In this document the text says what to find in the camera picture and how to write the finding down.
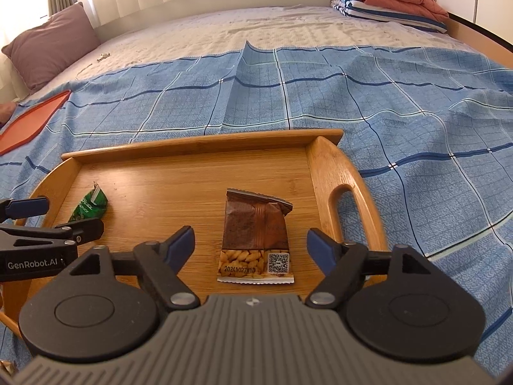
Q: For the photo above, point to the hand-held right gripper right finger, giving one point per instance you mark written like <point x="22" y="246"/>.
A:
<point x="320" y="250"/>

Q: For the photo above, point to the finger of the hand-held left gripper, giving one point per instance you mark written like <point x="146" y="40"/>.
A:
<point x="88" y="228"/>
<point x="28" y="207"/>

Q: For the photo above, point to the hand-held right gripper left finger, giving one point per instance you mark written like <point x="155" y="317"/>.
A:
<point x="180" y="248"/>

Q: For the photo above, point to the green snack packet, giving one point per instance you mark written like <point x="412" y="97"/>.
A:
<point x="90" y="204"/>

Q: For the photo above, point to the brown snack packet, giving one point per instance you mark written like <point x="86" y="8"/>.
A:
<point x="252" y="228"/>

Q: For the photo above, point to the orange plastic tray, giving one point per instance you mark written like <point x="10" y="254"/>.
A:
<point x="28" y="122"/>

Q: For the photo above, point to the blue checked blanket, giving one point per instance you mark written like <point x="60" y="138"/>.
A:
<point x="360" y="100"/>

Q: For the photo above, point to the purple pillow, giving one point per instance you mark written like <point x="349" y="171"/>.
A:
<point x="52" y="44"/>

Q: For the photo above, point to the small metal object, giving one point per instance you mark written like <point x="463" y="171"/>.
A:
<point x="103" y="57"/>

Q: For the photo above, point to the narrow sheer white curtain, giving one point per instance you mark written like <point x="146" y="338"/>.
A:
<point x="20" y="0"/>

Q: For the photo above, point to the cream mattress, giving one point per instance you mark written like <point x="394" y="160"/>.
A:
<point x="240" y="32"/>

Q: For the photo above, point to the folded blue striped blanket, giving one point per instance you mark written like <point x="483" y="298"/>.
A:
<point x="360" y="8"/>

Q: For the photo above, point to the wooden headboard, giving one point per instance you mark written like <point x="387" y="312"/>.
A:
<point x="481" y="32"/>

